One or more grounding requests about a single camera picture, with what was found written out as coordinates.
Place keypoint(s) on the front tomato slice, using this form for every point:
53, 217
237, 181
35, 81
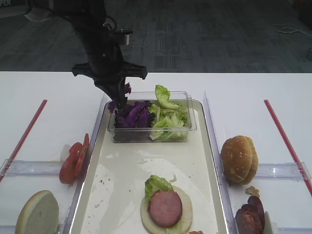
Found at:
67, 174

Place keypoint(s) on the front dark sausage slice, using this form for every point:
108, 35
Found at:
248, 221

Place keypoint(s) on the sesame bun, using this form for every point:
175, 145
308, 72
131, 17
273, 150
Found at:
236, 156
254, 165

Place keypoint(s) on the green lettuce in box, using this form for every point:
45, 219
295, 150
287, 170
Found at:
169, 117

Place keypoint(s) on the rear dark sausage slice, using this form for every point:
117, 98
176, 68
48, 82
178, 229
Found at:
256, 202

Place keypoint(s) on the tomato slice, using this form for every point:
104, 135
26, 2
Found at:
81, 155
67, 174

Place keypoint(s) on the lettuce leaf on bun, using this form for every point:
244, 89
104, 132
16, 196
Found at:
155, 183

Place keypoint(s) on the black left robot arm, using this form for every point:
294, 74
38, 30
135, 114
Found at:
83, 15

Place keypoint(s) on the rear sesame bun top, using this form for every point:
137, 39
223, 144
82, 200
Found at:
254, 165

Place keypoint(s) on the front sesame bun top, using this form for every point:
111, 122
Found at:
236, 156

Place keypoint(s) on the bottom bun on tray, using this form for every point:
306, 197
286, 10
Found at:
180, 228

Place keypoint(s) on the upright white bun half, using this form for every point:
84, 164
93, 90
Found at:
40, 215

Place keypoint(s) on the red rail strip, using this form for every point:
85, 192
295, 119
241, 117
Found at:
289, 146
20, 143

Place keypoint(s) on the white pusher block by sausage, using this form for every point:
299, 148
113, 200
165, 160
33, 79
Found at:
270, 227

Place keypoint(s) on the white metal tray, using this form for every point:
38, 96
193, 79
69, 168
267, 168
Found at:
109, 194

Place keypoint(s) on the right upper clear pusher track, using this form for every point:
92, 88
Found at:
288, 171

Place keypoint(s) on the white pusher block by tomato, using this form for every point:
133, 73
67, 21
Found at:
64, 153

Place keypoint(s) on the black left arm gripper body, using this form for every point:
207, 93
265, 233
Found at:
105, 62

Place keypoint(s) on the rear tomato slice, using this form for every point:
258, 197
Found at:
81, 155

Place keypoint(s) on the clear pusher track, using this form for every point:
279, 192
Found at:
30, 168
288, 171
284, 230

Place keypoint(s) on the dark sausage slice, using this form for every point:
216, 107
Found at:
248, 221
256, 202

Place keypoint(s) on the right red rail strip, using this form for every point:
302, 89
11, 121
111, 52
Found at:
289, 146

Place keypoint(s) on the clear plastic salad box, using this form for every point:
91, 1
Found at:
123, 135

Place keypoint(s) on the right clear long rail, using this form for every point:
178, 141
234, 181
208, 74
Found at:
230, 222

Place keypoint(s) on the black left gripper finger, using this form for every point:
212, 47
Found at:
114, 87

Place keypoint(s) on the purple cabbage pieces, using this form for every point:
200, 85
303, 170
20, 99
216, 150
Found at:
134, 115

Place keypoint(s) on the right lower clear pusher track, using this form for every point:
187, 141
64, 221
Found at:
284, 230

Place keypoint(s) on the left upper clear pusher track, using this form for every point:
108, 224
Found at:
30, 168

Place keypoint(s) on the pink meat patty on bun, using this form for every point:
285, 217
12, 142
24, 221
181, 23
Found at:
165, 208

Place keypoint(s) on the left red rail strip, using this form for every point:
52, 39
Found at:
20, 143

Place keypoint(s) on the brown crumb on table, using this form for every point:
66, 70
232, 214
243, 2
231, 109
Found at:
252, 191

